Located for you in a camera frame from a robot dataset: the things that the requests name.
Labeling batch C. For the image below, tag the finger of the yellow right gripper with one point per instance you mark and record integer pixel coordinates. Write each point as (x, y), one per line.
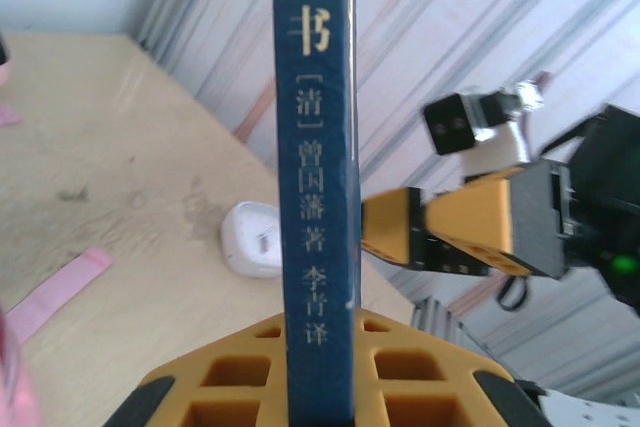
(390, 222)
(480, 217)

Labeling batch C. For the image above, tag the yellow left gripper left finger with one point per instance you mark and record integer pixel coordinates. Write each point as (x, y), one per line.
(190, 372)

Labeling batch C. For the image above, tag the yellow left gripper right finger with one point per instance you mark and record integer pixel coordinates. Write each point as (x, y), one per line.
(457, 367)

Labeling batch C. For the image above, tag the blue hardcover book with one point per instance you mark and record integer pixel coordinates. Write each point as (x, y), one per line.
(315, 147)

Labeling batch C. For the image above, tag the pink backpack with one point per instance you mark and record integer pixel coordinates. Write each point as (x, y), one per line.
(60, 287)

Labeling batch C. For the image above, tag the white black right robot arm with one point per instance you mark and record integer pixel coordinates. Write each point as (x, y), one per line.
(615, 172)

